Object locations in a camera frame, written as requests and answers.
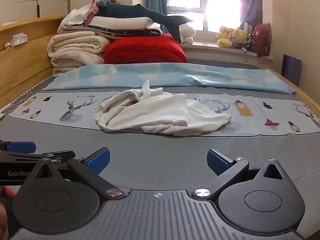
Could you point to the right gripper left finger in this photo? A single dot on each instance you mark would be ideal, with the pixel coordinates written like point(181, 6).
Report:
point(87, 171)

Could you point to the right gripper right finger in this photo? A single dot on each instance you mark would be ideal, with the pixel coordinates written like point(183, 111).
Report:
point(228, 171)

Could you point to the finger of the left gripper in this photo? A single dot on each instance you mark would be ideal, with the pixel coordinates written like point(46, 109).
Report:
point(19, 147)
point(60, 157)

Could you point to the white small garment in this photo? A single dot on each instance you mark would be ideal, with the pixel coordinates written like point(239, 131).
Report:
point(157, 112)

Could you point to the person's left hand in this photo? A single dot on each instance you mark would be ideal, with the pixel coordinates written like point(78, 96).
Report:
point(8, 194)

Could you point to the printed deer pattern sheet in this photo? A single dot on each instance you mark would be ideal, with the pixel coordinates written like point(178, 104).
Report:
point(251, 116)

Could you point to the light blue folded sheet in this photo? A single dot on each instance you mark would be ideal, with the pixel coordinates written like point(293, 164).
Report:
point(169, 75)

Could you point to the cream folded quilt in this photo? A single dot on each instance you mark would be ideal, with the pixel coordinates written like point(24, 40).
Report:
point(70, 51)

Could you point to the tissue pack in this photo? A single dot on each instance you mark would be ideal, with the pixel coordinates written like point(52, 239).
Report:
point(18, 39)

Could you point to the yellow plush toys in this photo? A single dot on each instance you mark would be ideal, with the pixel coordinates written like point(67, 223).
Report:
point(232, 38)

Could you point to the white folded bedding stack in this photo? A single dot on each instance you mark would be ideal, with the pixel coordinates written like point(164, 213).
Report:
point(86, 19)

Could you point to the red folded blanket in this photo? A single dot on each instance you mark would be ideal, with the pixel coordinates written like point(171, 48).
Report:
point(145, 49)

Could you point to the dark red cushion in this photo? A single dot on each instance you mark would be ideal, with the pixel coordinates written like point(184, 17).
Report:
point(261, 39)

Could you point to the white plush toy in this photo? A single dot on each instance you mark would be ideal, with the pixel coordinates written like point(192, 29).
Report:
point(187, 34)

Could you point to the dark teal shark plush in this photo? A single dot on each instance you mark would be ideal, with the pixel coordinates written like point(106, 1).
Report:
point(116, 10)

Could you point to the window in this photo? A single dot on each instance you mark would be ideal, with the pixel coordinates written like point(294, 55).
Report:
point(207, 15)

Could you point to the purple curtain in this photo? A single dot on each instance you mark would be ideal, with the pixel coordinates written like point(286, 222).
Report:
point(251, 12)

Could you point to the wooden bed frame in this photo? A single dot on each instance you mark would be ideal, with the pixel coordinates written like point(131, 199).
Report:
point(26, 66)

